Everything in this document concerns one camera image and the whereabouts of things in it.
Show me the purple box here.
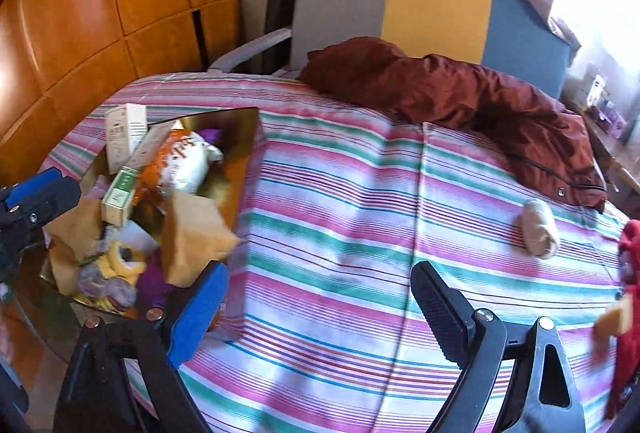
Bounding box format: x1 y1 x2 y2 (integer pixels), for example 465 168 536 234
597 106 628 134

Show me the purple cloth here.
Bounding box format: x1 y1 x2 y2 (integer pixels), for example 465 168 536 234
136 263 173 309

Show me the striped bed blanket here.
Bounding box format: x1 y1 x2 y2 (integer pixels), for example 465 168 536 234
47 72 640 433

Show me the tall white carton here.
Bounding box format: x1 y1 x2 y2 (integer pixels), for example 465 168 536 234
104 103 148 174

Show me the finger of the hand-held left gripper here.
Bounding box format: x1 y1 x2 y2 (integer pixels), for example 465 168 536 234
0 167 82 230

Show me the maroon jacket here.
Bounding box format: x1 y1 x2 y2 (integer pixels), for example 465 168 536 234
299 38 608 214

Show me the green white box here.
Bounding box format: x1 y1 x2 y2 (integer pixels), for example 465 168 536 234
101 166 143 226

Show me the wooden desk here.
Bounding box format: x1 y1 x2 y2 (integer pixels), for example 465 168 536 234
562 98 640 194

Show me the wooden wardrobe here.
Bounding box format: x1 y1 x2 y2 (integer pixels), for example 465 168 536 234
0 0 246 186

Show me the orange white snack bag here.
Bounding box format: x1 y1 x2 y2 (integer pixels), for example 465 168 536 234
137 120 224 201

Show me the glass side table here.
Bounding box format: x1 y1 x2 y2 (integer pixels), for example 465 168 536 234
0 238 101 414

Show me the beige sock roll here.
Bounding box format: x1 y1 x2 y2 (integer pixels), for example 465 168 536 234
520 199 558 260

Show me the gold tin tray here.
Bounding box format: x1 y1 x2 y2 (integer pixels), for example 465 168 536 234
40 106 261 314

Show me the red cloth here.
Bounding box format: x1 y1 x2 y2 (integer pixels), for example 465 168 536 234
602 219 640 421

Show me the grey armrest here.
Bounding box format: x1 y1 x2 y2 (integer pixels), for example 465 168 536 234
207 27 293 74

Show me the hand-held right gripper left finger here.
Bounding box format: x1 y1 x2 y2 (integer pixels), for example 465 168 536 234
52 260 230 433

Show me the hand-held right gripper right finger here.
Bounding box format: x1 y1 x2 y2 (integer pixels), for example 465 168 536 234
410 260 587 433

